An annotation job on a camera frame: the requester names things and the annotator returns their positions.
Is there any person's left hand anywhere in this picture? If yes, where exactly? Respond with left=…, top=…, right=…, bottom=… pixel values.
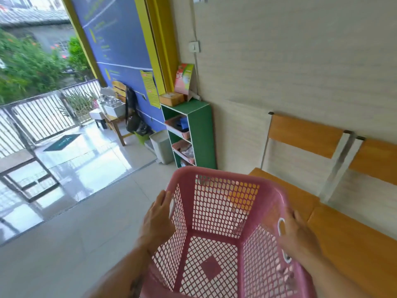
left=139, top=190, right=177, bottom=255

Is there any person's right hand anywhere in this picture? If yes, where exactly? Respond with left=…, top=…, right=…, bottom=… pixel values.
left=277, top=207, right=323, bottom=270

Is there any wooden chair white frame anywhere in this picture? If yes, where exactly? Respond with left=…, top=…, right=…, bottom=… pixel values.
left=307, top=136, right=397, bottom=298
left=248, top=111, right=356, bottom=222

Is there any pink plastic laundry basket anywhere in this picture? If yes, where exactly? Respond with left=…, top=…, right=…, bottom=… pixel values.
left=139, top=166, right=317, bottom=298

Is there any person's right forearm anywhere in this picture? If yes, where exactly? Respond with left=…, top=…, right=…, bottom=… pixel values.
left=296, top=256, right=371, bottom=298

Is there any person's left forearm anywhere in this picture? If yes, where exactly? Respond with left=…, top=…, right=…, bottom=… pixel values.
left=84, top=242, right=155, bottom=298

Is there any pink plastic tray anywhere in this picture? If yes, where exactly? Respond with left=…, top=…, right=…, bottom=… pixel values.
left=164, top=114, right=191, bottom=141
left=172, top=139, right=195, bottom=165

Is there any green shelf unit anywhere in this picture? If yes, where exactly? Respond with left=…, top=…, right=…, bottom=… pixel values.
left=160, top=99, right=218, bottom=170

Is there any black bag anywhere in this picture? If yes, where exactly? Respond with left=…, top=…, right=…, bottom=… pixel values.
left=124, top=87, right=153, bottom=137

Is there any white plastic tub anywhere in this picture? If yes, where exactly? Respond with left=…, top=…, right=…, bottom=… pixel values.
left=104, top=101, right=126, bottom=118
left=96, top=96, right=110, bottom=115

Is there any dark green doormat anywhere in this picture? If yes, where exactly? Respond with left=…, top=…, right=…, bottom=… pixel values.
left=43, top=133, right=82, bottom=152

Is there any white stool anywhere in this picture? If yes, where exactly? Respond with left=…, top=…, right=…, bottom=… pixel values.
left=89, top=108, right=108, bottom=129

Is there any tan cardboard box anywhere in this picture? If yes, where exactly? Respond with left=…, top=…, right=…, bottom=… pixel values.
left=158, top=92, right=186, bottom=108

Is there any yellow paper notice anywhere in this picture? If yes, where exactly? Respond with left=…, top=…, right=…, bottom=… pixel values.
left=140, top=70, right=161, bottom=109

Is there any wooden slatted bench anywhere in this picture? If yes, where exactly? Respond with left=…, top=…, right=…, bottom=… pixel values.
left=100, top=80, right=139, bottom=147

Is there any spiky potted plant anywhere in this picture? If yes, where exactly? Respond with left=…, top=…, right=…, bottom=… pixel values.
left=59, top=89, right=100, bottom=119

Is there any red green detergent bag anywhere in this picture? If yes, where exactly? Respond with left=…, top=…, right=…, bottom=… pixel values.
left=174, top=63, right=195, bottom=96

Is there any metal bar gate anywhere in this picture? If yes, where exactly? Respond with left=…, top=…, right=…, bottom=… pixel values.
left=0, top=79, right=102, bottom=159

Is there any blue information board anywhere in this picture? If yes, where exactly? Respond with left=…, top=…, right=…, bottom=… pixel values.
left=69, top=0, right=167, bottom=133

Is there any green leafy tree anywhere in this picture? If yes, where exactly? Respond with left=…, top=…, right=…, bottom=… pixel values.
left=0, top=27, right=93, bottom=104

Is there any grey neighbouring house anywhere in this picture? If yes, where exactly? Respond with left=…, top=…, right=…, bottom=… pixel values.
left=0, top=0, right=75, bottom=56

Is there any white cable conduit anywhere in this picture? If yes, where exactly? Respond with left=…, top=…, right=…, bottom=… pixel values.
left=189, top=0, right=200, bottom=42

